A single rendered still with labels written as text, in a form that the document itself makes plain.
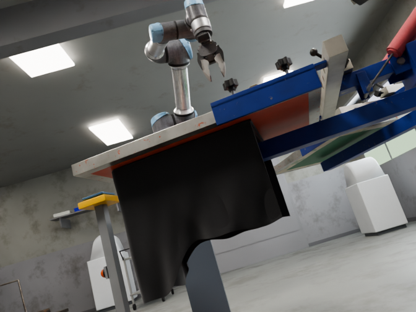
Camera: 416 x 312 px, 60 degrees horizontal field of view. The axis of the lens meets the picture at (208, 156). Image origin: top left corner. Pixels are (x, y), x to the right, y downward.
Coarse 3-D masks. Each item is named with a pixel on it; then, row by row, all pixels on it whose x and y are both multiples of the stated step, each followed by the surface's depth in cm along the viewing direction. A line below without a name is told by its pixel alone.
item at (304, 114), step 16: (304, 96) 103; (256, 112) 104; (272, 112) 108; (288, 112) 113; (304, 112) 118; (224, 128) 110; (256, 128) 120; (272, 128) 126; (176, 144) 112; (128, 160) 114; (112, 176) 126
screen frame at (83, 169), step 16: (320, 80) 97; (320, 96) 107; (176, 128) 106; (192, 128) 105; (208, 128) 106; (128, 144) 109; (144, 144) 108; (160, 144) 107; (96, 160) 112; (112, 160) 110; (80, 176) 116; (96, 176) 121
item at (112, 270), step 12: (84, 204) 150; (96, 204) 150; (108, 204) 158; (96, 216) 152; (108, 216) 154; (108, 228) 151; (108, 240) 149; (108, 252) 148; (108, 264) 147; (108, 276) 146; (120, 276) 147; (120, 288) 144; (120, 300) 143
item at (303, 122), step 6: (300, 120) 126; (306, 120) 128; (282, 126) 127; (288, 126) 129; (294, 126) 132; (300, 126) 134; (270, 132) 130; (276, 132) 133; (282, 132) 135; (264, 138) 136; (270, 138) 138
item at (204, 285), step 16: (208, 240) 185; (192, 256) 184; (208, 256) 183; (192, 272) 182; (208, 272) 182; (192, 288) 180; (208, 288) 180; (224, 288) 191; (192, 304) 178; (208, 304) 178; (224, 304) 178
